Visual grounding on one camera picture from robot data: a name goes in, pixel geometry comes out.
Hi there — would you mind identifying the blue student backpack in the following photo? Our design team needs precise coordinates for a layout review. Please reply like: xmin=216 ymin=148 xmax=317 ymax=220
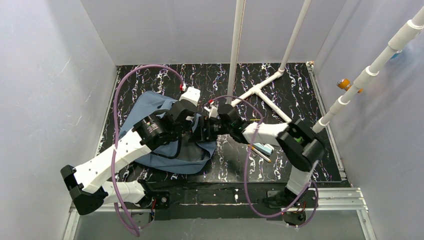
xmin=119 ymin=91 xmax=217 ymax=175

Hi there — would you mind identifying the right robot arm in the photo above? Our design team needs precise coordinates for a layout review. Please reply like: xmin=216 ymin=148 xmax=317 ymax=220
xmin=189 ymin=104 xmax=325 ymax=201

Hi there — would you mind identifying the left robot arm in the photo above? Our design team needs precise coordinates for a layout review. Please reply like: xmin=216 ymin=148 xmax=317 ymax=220
xmin=60 ymin=98 xmax=198 ymax=215

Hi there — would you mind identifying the blue white eraser case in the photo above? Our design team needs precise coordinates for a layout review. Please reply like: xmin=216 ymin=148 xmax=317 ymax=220
xmin=253 ymin=143 xmax=275 ymax=156

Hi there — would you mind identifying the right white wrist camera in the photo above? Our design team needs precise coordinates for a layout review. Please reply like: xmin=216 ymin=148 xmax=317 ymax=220
xmin=203 ymin=99 xmax=218 ymax=120

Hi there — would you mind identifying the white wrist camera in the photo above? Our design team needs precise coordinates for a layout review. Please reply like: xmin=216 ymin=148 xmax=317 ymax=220
xmin=203 ymin=99 xmax=218 ymax=120
xmin=178 ymin=83 xmax=201 ymax=106

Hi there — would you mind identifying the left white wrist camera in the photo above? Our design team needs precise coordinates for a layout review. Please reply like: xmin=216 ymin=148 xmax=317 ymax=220
xmin=178 ymin=83 xmax=201 ymax=106

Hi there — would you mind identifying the aluminium rail base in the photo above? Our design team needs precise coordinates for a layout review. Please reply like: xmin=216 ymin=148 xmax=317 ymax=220
xmin=62 ymin=180 xmax=377 ymax=240

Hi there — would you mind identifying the orange knob on wall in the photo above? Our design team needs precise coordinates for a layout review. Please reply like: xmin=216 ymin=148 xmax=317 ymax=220
xmin=337 ymin=78 xmax=352 ymax=91

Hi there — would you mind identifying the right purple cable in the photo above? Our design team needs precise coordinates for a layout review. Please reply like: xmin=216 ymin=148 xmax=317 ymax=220
xmin=207 ymin=96 xmax=321 ymax=229

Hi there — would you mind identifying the purple cable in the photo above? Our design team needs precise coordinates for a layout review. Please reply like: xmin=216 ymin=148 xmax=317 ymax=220
xmin=110 ymin=64 xmax=186 ymax=238
xmin=207 ymin=96 xmax=321 ymax=229

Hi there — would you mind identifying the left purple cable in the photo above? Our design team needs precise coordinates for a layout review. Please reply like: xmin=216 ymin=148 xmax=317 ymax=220
xmin=110 ymin=64 xmax=186 ymax=238

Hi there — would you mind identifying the white pvc pipe frame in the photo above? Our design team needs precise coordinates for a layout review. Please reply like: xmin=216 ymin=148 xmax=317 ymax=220
xmin=225 ymin=0 xmax=424 ymax=133

